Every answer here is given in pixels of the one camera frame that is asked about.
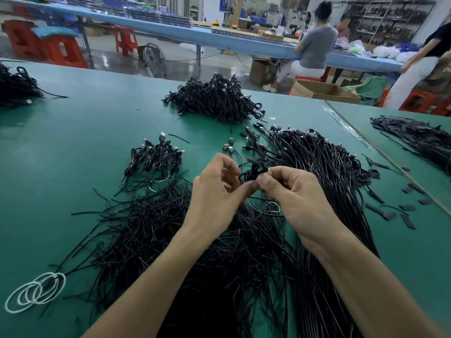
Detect grey floor fan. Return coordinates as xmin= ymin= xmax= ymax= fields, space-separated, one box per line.
xmin=140 ymin=43 xmax=168 ymax=79

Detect small cardboard box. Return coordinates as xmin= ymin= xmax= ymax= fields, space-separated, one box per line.
xmin=250 ymin=58 xmax=280 ymax=86

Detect small cluster of knotted cables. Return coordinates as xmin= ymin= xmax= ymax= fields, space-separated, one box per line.
xmin=120 ymin=133 xmax=186 ymax=194

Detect person's left forearm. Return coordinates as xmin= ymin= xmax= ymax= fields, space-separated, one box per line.
xmin=83 ymin=225 xmax=212 ymax=338

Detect pile of black cables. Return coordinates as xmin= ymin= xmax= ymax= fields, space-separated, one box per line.
xmin=53 ymin=137 xmax=304 ymax=338

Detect red plastic stool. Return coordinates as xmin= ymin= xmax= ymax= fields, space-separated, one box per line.
xmin=400 ymin=88 xmax=451 ymax=117
xmin=3 ymin=19 xmax=42 ymax=61
xmin=114 ymin=26 xmax=140 ymax=57

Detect person's right hand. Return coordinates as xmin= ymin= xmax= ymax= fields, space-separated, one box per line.
xmin=255 ymin=165 xmax=348 ymax=259

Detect person's right forearm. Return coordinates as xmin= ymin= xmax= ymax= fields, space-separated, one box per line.
xmin=320 ymin=239 xmax=445 ymax=338

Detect bunch of white wire rings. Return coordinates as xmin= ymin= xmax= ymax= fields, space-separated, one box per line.
xmin=4 ymin=271 xmax=67 ymax=315

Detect white pillar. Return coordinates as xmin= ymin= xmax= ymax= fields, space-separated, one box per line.
xmin=202 ymin=0 xmax=226 ymax=25

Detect scattered dark tie pieces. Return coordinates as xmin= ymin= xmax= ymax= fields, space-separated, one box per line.
xmin=363 ymin=153 xmax=435 ymax=230

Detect green bag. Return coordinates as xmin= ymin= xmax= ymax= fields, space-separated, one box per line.
xmin=347 ymin=75 xmax=393 ymax=106

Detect bundle of long black cables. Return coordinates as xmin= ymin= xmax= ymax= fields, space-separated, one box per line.
xmin=240 ymin=123 xmax=381 ymax=338

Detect long blue workbench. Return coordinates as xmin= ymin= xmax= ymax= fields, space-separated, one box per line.
xmin=0 ymin=0 xmax=404 ymax=73

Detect red stool with blue seat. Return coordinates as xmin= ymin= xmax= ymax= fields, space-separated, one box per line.
xmin=31 ymin=26 xmax=88 ymax=69

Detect person's left hand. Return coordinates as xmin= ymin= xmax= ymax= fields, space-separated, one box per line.
xmin=179 ymin=153 xmax=259 ymax=244

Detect open cardboard box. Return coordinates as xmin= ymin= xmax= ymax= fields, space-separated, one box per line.
xmin=290 ymin=79 xmax=362 ymax=104

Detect pile of white bags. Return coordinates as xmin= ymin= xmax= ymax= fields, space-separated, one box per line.
xmin=349 ymin=40 xmax=420 ymax=62

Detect heap of black cables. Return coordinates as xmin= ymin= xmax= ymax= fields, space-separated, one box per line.
xmin=0 ymin=63 xmax=68 ymax=108
xmin=163 ymin=73 xmax=266 ymax=124

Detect metal storage shelf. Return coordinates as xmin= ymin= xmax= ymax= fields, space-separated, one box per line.
xmin=350 ymin=0 xmax=434 ymax=45

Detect spread of straight black cables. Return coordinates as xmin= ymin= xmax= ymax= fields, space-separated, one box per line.
xmin=371 ymin=115 xmax=451 ymax=173

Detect single black cable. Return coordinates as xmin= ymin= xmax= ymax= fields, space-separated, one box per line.
xmin=238 ymin=160 xmax=272 ymax=186

